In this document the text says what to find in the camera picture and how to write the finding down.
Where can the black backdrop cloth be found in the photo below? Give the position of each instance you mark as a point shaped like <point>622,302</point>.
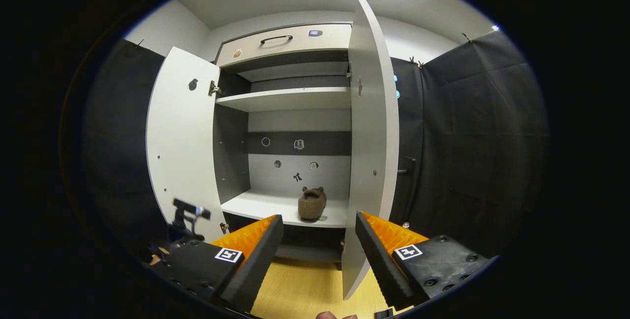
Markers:
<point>467,151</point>

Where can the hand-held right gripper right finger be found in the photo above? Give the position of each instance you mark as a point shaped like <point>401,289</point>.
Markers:
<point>381,270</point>

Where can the white shoe cabinet door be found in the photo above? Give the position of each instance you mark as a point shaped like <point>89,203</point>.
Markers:
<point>182,151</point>
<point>374,127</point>

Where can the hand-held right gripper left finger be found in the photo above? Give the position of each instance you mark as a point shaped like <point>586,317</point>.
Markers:
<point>256,270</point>

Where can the white cabinet drawer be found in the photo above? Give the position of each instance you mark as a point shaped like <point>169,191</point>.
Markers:
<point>295,46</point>

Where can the brown shoe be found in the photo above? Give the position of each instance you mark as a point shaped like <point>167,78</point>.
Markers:
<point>311,208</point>

